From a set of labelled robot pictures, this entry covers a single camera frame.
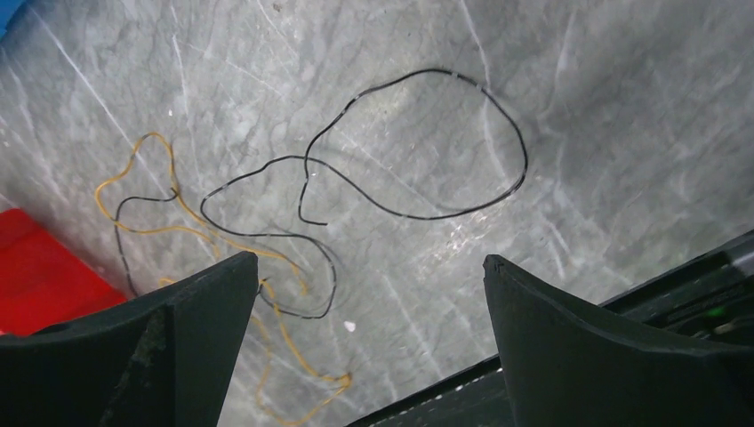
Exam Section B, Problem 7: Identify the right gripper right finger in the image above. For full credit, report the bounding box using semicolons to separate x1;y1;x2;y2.
483;254;753;426

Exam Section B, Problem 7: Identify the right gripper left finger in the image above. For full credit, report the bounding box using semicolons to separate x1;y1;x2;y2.
1;252;258;426

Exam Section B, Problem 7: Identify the red plastic bin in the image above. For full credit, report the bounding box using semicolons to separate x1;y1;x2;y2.
1;208;126;336

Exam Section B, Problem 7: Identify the blue divided plastic bin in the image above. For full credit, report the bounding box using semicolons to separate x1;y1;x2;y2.
0;0;28;38

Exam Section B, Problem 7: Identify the black aluminium base frame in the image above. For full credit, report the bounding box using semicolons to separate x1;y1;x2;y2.
358;233;753;426

